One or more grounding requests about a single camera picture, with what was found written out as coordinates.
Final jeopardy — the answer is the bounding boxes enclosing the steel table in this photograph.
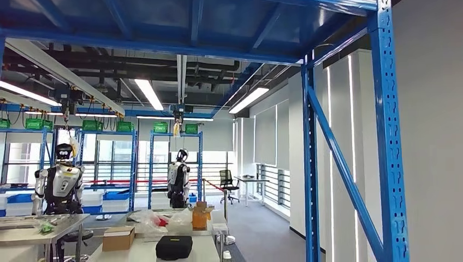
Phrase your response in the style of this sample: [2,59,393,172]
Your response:
[118,209,230,262]

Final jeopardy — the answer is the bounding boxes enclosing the blue steel shelving rack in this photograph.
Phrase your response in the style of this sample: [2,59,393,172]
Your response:
[0,127,56,192]
[147,130,204,211]
[0,0,411,262]
[75,129,139,213]

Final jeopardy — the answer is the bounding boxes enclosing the black mesh office chair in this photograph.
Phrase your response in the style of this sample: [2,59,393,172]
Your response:
[219,169,241,206]

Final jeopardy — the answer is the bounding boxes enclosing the chrome stanchion post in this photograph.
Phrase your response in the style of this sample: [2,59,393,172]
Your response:
[216,188,237,246]

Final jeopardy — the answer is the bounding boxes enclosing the black overhead hoist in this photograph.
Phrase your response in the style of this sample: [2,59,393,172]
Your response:
[48,84,88,117]
[169,103,194,122]

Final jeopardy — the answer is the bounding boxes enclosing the brown cardboard box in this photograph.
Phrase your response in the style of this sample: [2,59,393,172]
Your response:
[102,225,136,253]

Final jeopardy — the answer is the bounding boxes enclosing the grey metal railing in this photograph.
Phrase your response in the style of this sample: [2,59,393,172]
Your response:
[256,163,291,211]

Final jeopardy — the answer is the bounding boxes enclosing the orange cardboard box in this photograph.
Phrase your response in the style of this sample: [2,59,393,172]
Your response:
[191,201,215,231]

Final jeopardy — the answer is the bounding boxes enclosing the green plastic bag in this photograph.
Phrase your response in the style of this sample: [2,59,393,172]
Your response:
[37,221,55,235]

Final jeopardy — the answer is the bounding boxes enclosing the steel workbench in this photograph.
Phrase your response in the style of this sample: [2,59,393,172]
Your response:
[0,213,92,262]

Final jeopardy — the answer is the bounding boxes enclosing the silver black humanoid robot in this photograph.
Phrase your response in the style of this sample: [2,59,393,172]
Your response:
[167,147,191,210]
[31,142,86,217]

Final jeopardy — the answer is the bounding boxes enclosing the white plastic bin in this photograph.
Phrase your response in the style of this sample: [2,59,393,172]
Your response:
[102,199,130,213]
[81,190,104,207]

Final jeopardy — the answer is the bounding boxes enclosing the white overhead crane rail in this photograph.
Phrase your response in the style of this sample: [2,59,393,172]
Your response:
[5,37,126,116]
[176,54,188,105]

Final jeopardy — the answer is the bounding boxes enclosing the white table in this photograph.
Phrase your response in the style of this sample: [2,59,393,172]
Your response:
[86,245,221,262]

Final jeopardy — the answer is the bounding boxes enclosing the pale hanging tag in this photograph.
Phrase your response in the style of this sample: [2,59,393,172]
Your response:
[68,136,80,158]

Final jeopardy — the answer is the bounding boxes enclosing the black round stool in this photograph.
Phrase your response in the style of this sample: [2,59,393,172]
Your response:
[58,229,94,262]

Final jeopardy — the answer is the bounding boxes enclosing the vertical wall light strip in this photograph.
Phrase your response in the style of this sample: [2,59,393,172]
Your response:
[327,66,335,262]
[347,53,359,262]

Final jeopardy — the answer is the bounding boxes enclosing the blue plastic bin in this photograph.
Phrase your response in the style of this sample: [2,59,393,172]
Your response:
[6,193,34,204]
[103,190,130,201]

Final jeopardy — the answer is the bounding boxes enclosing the clear plastic bags pile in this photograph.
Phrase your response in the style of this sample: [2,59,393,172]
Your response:
[127,209,193,238]

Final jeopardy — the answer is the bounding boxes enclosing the black zippered carrying case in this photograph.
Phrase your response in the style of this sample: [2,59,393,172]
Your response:
[155,235,193,261]

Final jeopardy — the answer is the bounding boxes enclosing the white standing desk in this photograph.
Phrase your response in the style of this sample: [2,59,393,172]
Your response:
[234,174,271,208]

